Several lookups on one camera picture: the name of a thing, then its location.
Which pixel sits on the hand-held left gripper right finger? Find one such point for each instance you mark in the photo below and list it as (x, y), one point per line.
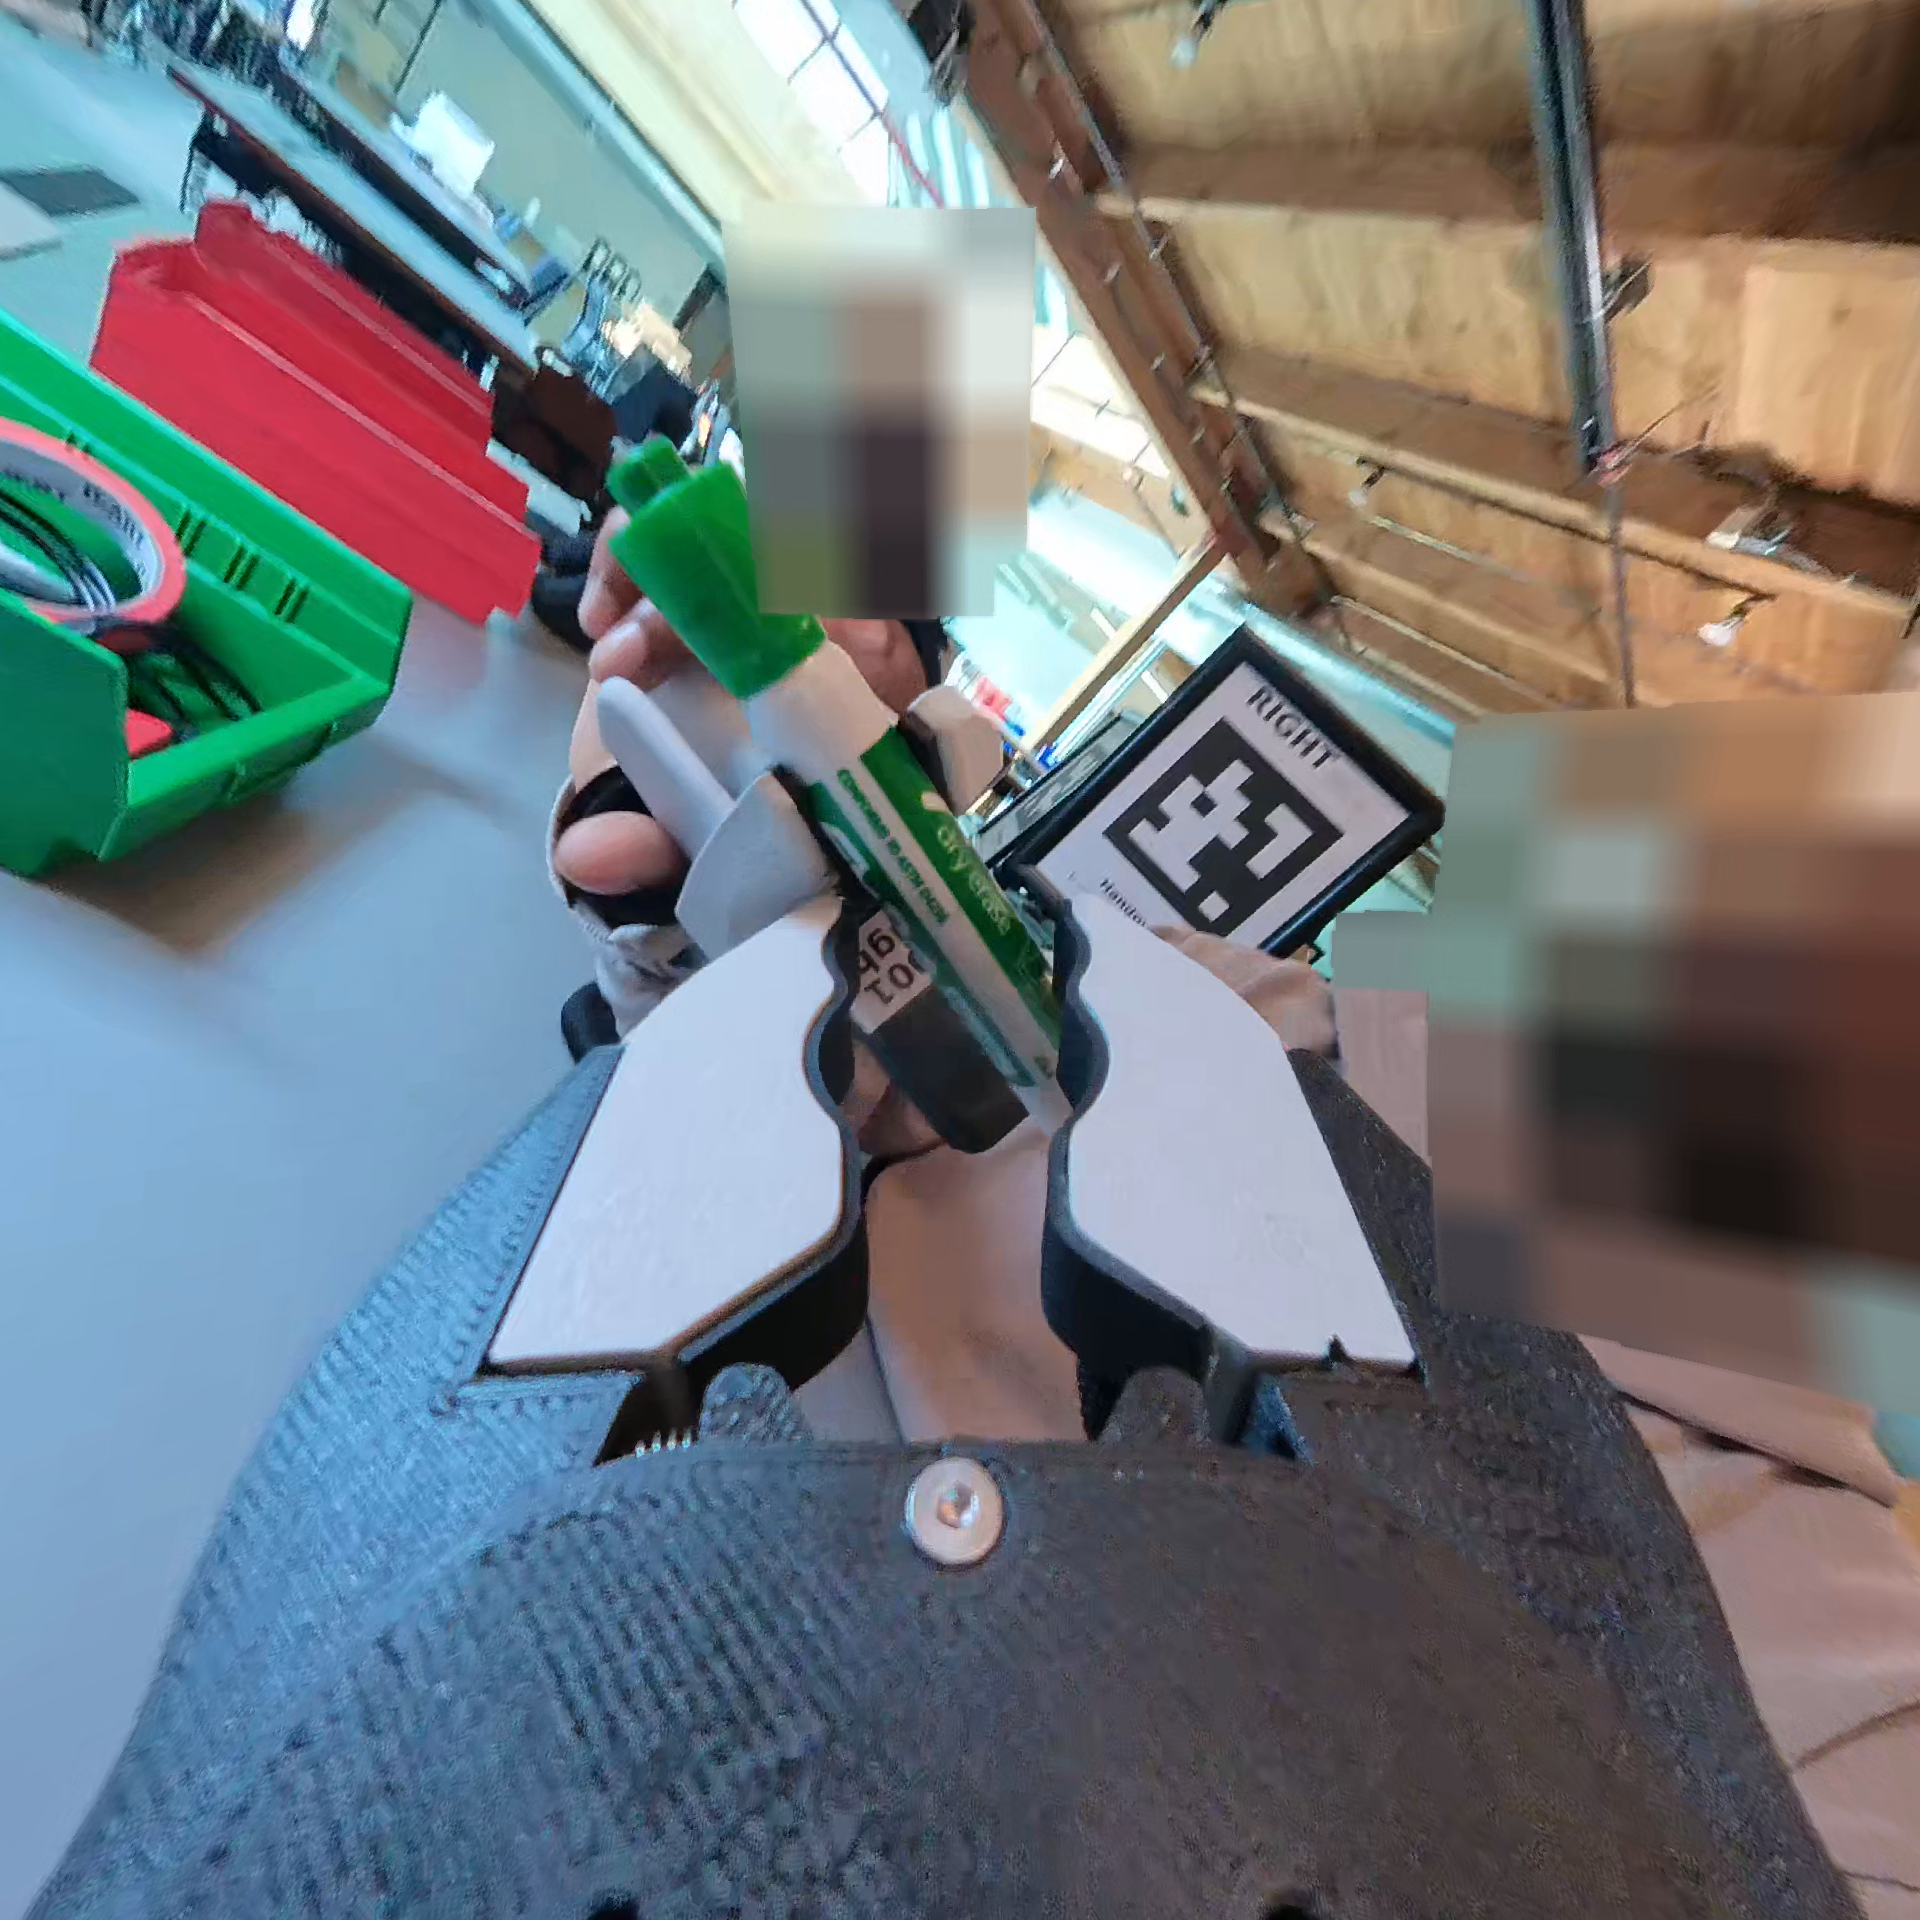
(1232, 1185)

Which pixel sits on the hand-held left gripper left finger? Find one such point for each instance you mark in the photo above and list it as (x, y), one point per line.
(693, 1185)

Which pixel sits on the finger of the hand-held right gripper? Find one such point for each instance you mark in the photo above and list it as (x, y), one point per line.
(956, 752)
(754, 885)

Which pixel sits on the green dry erase marker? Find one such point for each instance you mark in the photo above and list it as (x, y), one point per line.
(900, 810)

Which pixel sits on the person's right forearm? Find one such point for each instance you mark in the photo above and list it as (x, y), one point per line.
(959, 1289)

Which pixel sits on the framed marker poster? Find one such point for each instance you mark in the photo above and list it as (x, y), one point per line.
(1232, 825)

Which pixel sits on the green plastic bin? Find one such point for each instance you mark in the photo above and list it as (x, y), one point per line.
(301, 646)

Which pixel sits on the stacked red plastic bins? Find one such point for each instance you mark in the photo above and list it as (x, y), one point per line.
(301, 406)

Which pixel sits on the red tape roll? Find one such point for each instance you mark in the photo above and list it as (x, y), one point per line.
(160, 548)

